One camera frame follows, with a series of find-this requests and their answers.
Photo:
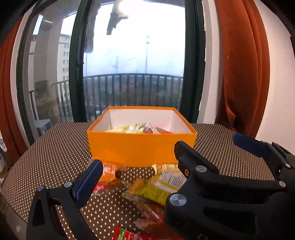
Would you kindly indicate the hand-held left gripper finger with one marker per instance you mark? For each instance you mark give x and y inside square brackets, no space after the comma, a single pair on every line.
[89,183]

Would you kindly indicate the dark balcony railing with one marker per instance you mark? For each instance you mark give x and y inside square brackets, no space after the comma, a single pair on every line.
[138,76]

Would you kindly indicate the dark green window frame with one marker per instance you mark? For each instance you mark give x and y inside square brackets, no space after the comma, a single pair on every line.
[191,69]

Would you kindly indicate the grey apartment building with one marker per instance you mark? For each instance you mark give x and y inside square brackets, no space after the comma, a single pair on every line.
[64,50]

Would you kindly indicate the red green snack packet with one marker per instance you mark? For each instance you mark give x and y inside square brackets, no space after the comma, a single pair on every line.
[126,234]

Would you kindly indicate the yellow-green snack packet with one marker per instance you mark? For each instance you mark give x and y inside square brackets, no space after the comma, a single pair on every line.
[159,191]

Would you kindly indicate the white patterned cloth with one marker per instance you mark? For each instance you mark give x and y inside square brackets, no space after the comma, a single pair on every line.
[2,143]

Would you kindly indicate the hanging dark garment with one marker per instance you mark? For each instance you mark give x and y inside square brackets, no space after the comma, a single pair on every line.
[114,18]

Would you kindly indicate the pale yellow snack packet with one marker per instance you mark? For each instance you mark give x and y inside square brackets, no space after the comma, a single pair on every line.
[124,129]

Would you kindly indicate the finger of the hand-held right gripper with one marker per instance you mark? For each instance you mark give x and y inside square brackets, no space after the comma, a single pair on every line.
[251,145]
[184,154]

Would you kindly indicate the clear red snack packet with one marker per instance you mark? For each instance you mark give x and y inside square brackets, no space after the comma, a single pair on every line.
[152,214]

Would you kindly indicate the brown polka dot tablecloth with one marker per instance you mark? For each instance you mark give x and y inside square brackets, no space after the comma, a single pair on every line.
[57,150]

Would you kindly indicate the grey plastic stool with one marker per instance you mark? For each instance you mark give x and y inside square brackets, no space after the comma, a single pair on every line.
[43,126]

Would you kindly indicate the rust orange curtain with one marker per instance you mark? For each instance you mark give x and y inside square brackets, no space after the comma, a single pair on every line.
[7,92]
[242,69]

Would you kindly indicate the orange cardboard box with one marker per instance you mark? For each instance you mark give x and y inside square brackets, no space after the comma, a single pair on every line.
[138,147]

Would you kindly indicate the small clear orange snack packet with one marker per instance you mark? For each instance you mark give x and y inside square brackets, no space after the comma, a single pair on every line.
[134,187]

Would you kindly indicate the red orange snack packet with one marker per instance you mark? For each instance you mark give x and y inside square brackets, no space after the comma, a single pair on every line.
[164,131]

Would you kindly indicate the street lamp post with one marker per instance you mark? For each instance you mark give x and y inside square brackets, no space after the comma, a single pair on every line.
[147,53]

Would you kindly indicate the silver snack wrapper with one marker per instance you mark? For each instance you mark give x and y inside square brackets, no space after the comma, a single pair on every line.
[148,127]

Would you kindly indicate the hanging grey towel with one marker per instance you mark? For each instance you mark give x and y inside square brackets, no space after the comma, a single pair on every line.
[90,30]

